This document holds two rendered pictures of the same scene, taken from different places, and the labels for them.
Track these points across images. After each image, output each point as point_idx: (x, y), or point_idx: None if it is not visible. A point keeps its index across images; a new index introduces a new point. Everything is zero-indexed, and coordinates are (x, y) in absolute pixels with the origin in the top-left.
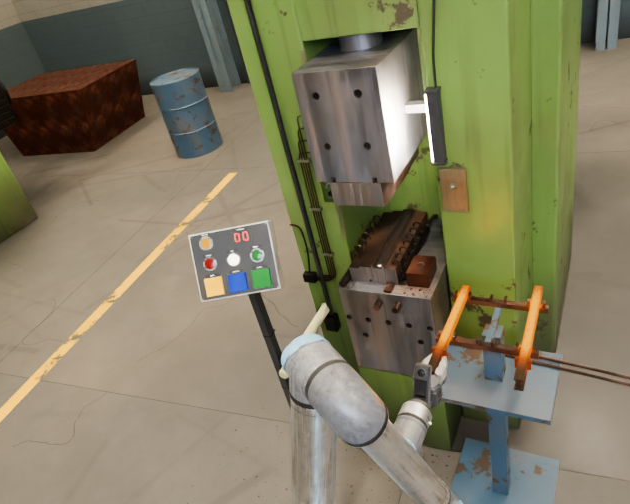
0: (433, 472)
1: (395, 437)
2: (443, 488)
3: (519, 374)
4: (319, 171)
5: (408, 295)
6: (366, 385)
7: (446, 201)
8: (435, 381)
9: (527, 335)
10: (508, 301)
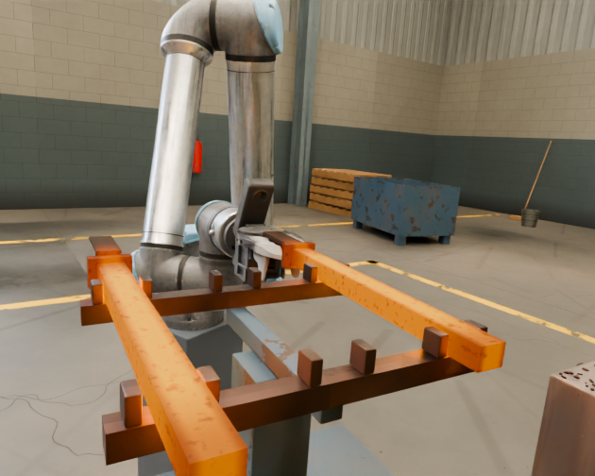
0: (155, 193)
1: (163, 80)
2: (145, 223)
3: (102, 239)
4: None
5: None
6: (184, 9)
7: None
8: (246, 229)
9: (129, 290)
10: (302, 385)
